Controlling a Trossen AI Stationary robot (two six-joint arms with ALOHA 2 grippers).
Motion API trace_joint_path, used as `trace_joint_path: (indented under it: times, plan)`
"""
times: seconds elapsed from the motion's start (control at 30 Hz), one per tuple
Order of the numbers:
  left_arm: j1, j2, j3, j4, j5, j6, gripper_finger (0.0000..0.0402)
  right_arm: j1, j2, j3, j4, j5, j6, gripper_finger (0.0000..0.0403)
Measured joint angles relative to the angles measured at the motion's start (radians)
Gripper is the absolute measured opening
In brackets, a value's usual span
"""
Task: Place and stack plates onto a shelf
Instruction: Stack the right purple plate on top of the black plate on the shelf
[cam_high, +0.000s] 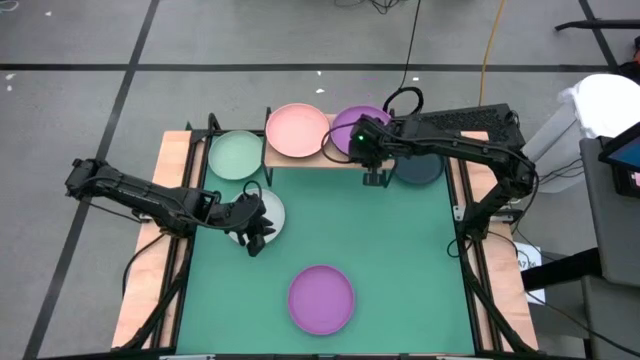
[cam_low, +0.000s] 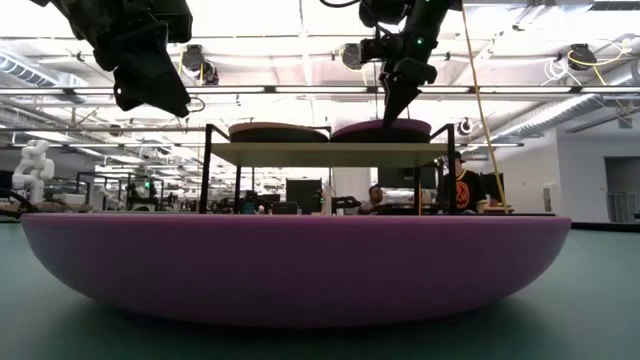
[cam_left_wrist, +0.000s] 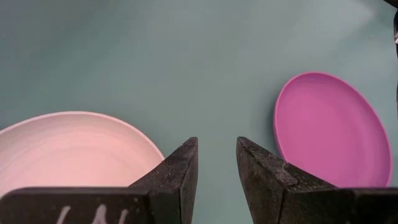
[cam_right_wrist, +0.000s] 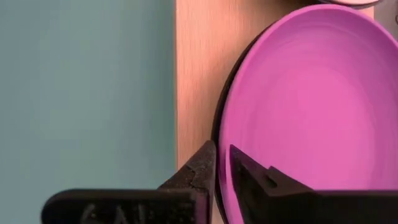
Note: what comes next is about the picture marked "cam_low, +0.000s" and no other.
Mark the black monitor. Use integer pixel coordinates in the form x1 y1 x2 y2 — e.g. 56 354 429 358
285 178 324 215
377 167 439 190

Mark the black frame workstation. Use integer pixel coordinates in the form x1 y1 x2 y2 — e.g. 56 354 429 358
74 172 166 212

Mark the pink round plate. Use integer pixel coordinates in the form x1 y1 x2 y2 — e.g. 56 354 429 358
329 118 433 136

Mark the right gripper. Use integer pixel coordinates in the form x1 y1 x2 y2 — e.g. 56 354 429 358
378 57 439 126

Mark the yellow hanging cable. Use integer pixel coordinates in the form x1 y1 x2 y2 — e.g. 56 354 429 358
459 0 510 215

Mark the white pillar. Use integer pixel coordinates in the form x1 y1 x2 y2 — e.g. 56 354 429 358
332 102 374 216

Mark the seated person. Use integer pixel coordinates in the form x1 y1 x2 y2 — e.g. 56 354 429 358
359 184 386 215

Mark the grey door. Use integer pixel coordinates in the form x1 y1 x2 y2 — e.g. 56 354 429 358
603 156 640 224

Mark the large purple bowl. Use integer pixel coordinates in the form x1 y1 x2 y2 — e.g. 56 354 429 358
20 213 573 329

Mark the silver ventilation duct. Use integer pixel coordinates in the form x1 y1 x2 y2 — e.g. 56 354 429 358
492 59 640 144
0 49 89 104

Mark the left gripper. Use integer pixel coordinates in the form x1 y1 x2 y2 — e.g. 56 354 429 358
92 0 194 119

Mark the white shelf with black frame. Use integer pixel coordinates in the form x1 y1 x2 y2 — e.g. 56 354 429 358
199 123 459 216

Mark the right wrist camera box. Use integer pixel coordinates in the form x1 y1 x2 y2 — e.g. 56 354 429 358
359 37 401 64

